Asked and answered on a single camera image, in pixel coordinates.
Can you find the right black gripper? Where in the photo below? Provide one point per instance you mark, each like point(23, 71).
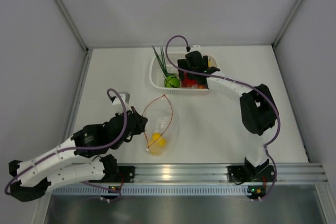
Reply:
point(184, 63)

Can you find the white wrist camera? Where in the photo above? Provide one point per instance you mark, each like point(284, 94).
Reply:
point(120, 101)
point(193, 48)

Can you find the green fake watermelon ball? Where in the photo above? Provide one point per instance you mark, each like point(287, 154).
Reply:
point(172, 81)

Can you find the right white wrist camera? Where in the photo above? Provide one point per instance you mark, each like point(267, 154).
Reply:
point(193, 48)

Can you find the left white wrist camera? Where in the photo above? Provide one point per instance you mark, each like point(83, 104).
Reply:
point(120, 101)

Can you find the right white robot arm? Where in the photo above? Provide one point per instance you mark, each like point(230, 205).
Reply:
point(257, 109)

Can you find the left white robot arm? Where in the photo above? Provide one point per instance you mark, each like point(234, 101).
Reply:
point(82, 157)

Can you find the slotted grey cable duct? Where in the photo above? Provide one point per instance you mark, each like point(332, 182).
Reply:
point(157, 190)

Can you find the right aluminium frame post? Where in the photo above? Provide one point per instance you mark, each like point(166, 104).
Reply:
point(289, 18)

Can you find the aluminium mounting rail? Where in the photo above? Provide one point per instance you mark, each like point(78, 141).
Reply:
point(287, 173)

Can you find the aluminium frame post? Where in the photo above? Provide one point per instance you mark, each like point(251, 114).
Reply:
point(289, 18)
point(71, 24)

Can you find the left aluminium frame post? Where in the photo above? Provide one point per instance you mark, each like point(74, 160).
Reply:
point(71, 24)

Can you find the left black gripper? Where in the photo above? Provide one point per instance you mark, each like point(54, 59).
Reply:
point(142, 122)

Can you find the yellow fake bell pepper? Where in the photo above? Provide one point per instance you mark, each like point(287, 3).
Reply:
point(157, 144)

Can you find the clear zip bag orange seal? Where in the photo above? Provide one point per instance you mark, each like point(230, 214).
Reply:
point(163, 119)

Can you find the red fake tomato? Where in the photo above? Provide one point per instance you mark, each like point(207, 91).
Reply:
point(186, 82)

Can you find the green fake scallion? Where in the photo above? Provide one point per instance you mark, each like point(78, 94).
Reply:
point(161, 60)

